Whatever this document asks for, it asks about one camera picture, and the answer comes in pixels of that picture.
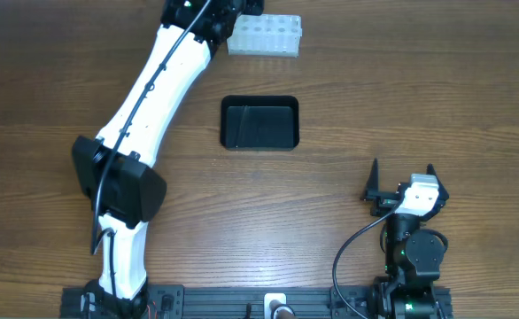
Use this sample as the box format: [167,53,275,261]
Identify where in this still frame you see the black tray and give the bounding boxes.
[219,94,301,152]

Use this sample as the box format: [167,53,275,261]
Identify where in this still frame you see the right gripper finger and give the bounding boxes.
[363,158,381,192]
[425,163,451,208]

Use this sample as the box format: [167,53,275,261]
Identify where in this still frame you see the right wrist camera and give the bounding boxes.
[399,173,441,218]

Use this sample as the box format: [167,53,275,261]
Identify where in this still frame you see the black cable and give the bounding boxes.
[331,198,407,319]
[89,148,121,257]

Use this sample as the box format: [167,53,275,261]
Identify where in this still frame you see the white test tube rack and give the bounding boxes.
[226,12,304,58]

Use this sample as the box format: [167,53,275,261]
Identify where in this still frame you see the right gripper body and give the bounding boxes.
[361,189,403,218]

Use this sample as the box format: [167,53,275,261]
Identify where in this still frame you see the clear test tube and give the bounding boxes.
[236,105,249,149]

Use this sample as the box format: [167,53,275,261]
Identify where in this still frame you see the mounting rail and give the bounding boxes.
[59,284,454,319]

